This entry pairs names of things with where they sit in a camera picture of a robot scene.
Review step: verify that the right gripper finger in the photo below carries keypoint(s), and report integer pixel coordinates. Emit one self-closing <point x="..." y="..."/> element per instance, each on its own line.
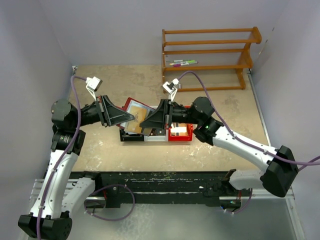
<point x="153" y="124"/>
<point x="158" y="114"/>

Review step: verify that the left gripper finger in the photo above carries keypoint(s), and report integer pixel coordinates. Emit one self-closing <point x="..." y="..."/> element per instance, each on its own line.
<point x="120" y="118"/>
<point x="115" y="111"/>

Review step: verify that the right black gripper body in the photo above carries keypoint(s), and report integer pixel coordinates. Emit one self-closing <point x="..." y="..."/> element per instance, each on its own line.
<point x="177" y="114"/>

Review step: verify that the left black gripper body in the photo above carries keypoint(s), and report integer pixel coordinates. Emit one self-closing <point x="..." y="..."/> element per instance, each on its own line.
<point x="95" y="113"/>

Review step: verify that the red leather card holder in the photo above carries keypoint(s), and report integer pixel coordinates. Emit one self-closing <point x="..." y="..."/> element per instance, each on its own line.
<point x="128" y="104"/>

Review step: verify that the red plastic bin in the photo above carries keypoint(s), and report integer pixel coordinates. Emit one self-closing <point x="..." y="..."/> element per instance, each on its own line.
<point x="184" y="139"/>

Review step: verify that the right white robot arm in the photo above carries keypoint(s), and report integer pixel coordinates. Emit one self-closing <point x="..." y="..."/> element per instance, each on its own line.
<point x="277" y="167"/>

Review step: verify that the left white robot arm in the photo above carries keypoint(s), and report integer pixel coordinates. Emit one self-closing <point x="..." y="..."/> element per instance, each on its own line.
<point x="50" y="218"/>

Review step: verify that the gold cards pile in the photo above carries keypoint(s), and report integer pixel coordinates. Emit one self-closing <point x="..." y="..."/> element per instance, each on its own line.
<point x="178" y="129"/>

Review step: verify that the white plastic bin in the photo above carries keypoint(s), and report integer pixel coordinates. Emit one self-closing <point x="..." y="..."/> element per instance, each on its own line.
<point x="157" y="135"/>

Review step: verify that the black plastic bin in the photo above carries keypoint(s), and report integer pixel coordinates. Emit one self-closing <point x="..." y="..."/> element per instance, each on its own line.
<point x="126" y="137"/>

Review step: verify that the purple marker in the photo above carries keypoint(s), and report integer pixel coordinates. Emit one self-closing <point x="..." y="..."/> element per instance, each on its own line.
<point x="185" y="63"/>

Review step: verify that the green marker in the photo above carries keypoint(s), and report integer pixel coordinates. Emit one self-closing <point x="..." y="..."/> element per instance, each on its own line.
<point x="182" y="61"/>

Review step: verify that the wooden rack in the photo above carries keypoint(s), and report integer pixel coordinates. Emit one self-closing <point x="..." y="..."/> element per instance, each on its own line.
<point x="213" y="49"/>

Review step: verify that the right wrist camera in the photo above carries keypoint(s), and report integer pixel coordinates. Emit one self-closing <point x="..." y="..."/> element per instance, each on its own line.
<point x="171" y="88"/>

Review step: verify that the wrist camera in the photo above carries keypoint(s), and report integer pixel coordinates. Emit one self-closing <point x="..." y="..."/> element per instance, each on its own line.
<point x="171" y="88"/>
<point x="92" y="85"/>

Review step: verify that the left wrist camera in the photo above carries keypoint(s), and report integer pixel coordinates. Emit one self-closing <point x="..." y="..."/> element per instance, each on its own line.
<point x="92" y="85"/>

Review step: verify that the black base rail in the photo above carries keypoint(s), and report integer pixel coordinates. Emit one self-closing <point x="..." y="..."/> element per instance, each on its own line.
<point x="160" y="187"/>

